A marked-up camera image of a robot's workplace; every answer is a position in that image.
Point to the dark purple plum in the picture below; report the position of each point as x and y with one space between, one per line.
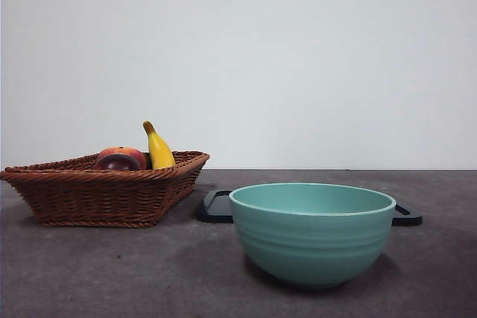
115 164

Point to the teal ceramic bowl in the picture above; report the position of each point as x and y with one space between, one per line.
309 243

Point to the black rectangular tray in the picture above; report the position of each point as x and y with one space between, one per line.
214 213

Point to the yellow banana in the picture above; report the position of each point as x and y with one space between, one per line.
160 154

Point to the red orange peach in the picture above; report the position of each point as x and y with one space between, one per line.
126 153

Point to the brown wicker basket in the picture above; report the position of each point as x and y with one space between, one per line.
93 199

